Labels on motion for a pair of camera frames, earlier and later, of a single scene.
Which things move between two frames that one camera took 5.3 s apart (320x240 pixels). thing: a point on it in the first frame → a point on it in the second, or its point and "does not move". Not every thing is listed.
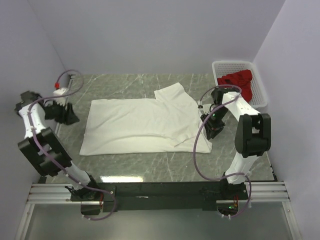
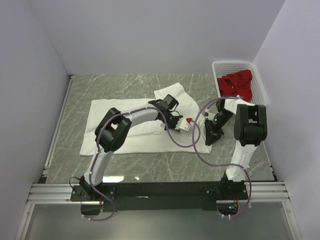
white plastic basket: (222, 68) does not move
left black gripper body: (54, 110) → (171, 121)
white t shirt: (170, 123) does not move
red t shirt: (242, 79) does not move
